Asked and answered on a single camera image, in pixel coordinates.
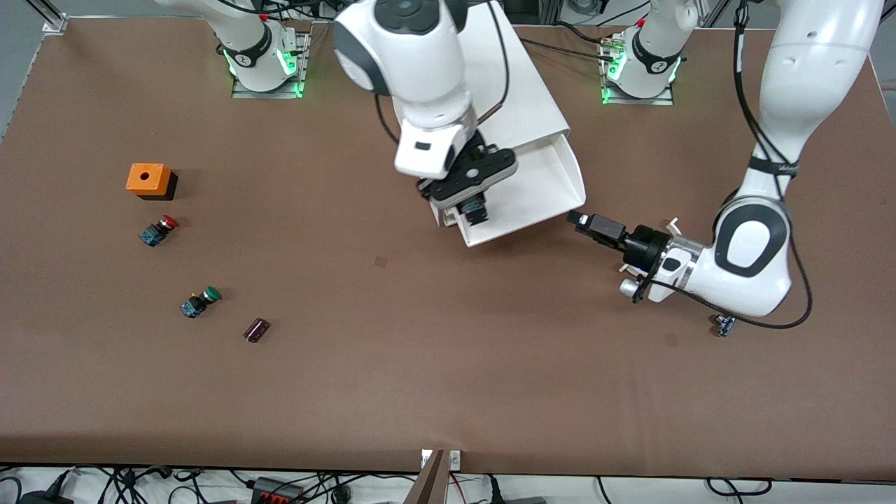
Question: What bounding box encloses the white cabinet drawer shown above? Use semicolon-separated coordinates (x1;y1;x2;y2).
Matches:
448;136;587;249

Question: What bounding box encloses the white drawer cabinet shell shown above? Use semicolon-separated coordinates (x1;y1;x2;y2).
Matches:
381;0;571;229

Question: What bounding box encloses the green push button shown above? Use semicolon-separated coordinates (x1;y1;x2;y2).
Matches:
181;286;222;319

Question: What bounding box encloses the red push button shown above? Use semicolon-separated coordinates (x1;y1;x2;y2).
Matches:
139;215;179;247

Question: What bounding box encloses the orange button box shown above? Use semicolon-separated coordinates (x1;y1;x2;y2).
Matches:
126;163;178;202

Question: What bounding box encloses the white curved plastic strip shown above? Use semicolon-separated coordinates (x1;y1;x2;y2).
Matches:
619;217;681;274

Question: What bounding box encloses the black orange power strip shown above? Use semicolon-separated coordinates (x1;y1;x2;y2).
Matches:
251;476;307;504

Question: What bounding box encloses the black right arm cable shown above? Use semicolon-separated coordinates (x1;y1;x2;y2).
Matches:
374;0;510;146

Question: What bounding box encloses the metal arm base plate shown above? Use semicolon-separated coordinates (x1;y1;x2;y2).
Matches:
231;29;310;99
601;38;676;106

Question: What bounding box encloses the black table cable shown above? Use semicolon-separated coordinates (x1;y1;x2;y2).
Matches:
521;38;618;64
553;21;621;46

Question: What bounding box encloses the wooden post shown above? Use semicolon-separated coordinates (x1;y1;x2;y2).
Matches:
405;449;449;504

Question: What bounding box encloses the black looped cable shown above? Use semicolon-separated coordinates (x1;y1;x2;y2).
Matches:
706;477;773;497

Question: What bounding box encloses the aluminium corner bracket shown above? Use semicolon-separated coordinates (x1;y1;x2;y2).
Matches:
28;0;69;34

